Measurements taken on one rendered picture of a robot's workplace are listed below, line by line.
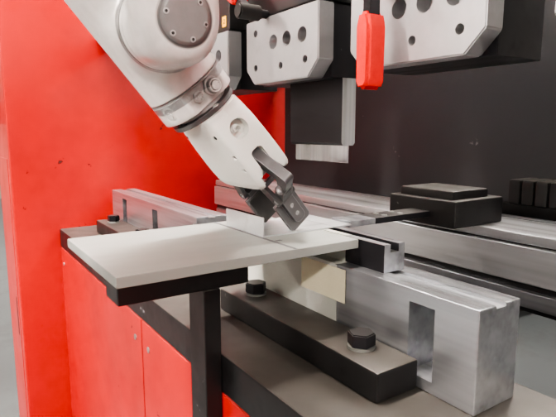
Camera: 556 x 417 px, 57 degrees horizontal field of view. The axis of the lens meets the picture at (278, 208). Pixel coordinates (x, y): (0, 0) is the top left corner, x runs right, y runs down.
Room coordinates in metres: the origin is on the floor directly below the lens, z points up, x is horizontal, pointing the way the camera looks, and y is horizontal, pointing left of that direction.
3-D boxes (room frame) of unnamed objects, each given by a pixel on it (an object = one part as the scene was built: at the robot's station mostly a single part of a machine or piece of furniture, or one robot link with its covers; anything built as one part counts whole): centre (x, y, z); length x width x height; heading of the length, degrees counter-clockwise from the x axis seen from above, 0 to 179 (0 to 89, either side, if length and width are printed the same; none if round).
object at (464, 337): (0.58, -0.08, 0.92); 0.39 x 0.06 x 0.10; 34
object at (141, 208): (1.08, 0.25, 0.92); 0.50 x 0.06 x 0.10; 34
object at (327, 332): (0.56, -0.03, 0.89); 0.30 x 0.05 x 0.03; 34
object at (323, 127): (0.62, -0.05, 1.13); 0.10 x 0.02 x 0.10; 34
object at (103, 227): (1.09, 0.33, 0.89); 0.30 x 0.05 x 0.03; 34
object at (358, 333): (0.48, -0.08, 0.91); 0.03 x 0.03 x 0.02
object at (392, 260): (0.60, -0.07, 0.98); 0.20 x 0.03 x 0.03; 34
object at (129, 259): (0.54, 0.07, 1.00); 0.26 x 0.18 x 0.01; 124
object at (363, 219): (0.71, -0.19, 1.01); 0.26 x 0.12 x 0.05; 124
